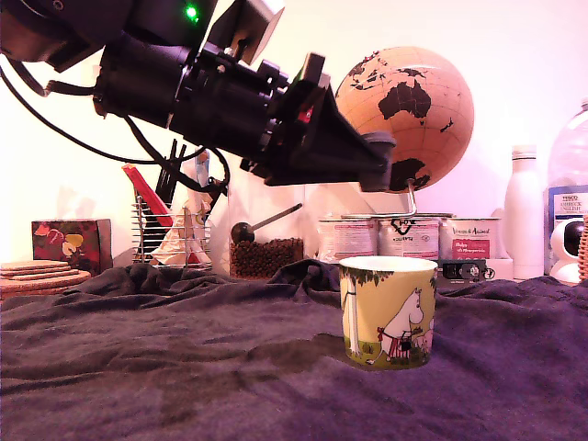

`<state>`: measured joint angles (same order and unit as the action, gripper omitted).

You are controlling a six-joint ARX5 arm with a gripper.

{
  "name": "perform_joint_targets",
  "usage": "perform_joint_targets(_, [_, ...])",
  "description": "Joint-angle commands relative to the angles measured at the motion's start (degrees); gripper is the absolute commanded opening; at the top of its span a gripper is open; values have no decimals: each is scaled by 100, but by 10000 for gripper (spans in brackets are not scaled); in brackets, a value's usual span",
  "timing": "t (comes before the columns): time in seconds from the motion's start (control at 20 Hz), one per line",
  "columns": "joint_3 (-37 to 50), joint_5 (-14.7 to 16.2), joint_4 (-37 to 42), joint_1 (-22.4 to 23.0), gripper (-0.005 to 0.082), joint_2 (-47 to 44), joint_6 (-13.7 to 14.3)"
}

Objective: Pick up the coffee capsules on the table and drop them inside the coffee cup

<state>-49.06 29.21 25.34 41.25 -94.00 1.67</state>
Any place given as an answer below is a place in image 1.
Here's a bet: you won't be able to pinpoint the brown handled tool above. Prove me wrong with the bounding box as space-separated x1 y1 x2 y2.
204 176 230 212

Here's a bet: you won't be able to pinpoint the coffee beans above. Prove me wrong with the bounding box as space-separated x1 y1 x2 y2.
229 237 305 278

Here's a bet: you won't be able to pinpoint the large clear water bottle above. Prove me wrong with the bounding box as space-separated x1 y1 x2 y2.
544 96 588 277

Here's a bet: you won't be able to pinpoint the black stick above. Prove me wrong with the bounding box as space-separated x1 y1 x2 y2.
154 158 168 197
164 139 179 206
170 143 188 208

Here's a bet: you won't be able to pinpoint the blue orange packet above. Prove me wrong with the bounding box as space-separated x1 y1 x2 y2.
193 150 211 192

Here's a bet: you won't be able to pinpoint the black cable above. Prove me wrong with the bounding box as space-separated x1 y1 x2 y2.
0 63 208 165
122 114 231 194
6 57 100 97

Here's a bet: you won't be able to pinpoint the pink label tin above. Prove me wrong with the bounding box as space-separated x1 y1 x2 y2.
317 218 379 264

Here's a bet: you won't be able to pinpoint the yellow cartoon print mug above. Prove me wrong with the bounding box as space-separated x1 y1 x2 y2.
338 256 438 371

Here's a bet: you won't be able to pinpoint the white pot pink label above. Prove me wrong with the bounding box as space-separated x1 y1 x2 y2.
438 217 509 261

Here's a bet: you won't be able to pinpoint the dark blue cloth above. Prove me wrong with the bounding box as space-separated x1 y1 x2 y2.
0 259 588 441

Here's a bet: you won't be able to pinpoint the cork globe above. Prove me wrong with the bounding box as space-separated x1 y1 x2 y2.
334 46 475 195

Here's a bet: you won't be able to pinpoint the crumpled white paper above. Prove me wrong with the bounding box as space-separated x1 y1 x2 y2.
150 220 208 268

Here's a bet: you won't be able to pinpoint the round cork trivet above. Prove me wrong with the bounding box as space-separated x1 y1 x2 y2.
0 269 92 300

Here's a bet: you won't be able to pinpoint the small black box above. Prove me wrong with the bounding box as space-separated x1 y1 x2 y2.
438 258 488 281

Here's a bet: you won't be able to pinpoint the white metal bottle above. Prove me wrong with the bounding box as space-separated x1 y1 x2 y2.
503 144 546 282

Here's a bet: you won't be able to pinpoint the wire utensil rack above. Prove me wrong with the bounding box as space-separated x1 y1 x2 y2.
130 195 215 271

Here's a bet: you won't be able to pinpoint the clear jar with white lid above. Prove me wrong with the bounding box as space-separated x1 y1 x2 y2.
225 155 309 279

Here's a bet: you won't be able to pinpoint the dark grey coffee capsule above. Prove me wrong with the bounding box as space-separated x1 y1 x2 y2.
360 130 398 193

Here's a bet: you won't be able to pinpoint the white tissue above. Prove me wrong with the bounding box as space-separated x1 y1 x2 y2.
51 182 97 221

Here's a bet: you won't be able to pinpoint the small white box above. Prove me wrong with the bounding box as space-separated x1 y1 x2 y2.
484 256 515 281

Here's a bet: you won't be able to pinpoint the wicker basket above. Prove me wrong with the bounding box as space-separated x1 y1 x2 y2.
577 214 588 283

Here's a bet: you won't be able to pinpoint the black coffee scoop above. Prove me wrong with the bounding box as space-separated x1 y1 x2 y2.
231 203 304 244

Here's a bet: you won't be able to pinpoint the red paper packet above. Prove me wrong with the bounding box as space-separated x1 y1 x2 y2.
121 163 175 229

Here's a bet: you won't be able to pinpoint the metal globe stand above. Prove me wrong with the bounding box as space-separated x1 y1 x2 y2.
367 179 418 218

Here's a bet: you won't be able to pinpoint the square cork coaster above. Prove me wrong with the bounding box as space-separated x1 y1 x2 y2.
0 260 70 271
0 266 82 279

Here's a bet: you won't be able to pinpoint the white paper sleeve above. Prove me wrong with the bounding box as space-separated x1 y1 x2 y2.
182 158 207 217

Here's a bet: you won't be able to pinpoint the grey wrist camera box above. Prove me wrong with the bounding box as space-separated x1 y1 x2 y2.
209 0 286 66

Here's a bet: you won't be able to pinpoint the floral tissue box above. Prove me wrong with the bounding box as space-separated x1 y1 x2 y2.
31 219 114 277

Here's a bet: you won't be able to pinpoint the small white round camera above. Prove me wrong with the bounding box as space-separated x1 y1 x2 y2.
548 218 587 287

